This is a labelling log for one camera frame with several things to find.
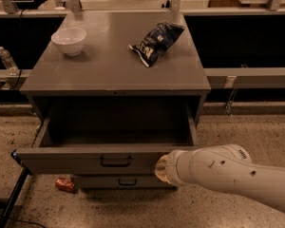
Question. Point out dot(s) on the crushed orange soda can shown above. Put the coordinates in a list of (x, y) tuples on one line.
[(65, 184)]

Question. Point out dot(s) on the grey top drawer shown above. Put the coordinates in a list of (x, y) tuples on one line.
[(110, 135)]

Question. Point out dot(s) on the metal bracket on rail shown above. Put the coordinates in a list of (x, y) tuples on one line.
[(230, 84)]

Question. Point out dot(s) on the clear plastic water bottle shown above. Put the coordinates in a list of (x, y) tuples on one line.
[(8, 62)]

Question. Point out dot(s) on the dark blue chip bag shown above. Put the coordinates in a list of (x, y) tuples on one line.
[(158, 40)]

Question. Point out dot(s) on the white ceramic bowl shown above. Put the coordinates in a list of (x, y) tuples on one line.
[(70, 41)]

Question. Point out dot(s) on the black pole with blue tip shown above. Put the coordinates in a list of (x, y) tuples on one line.
[(15, 192)]

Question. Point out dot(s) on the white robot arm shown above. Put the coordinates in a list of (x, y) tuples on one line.
[(226, 169)]

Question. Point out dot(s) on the grey lower drawer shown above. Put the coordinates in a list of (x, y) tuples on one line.
[(119, 182)]

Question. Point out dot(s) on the grey metal drawer cabinet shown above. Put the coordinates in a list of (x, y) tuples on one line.
[(108, 68)]

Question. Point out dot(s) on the grey drawer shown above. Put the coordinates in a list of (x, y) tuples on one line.
[(110, 135), (119, 182)]

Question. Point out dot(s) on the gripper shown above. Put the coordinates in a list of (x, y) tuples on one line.
[(170, 168)]

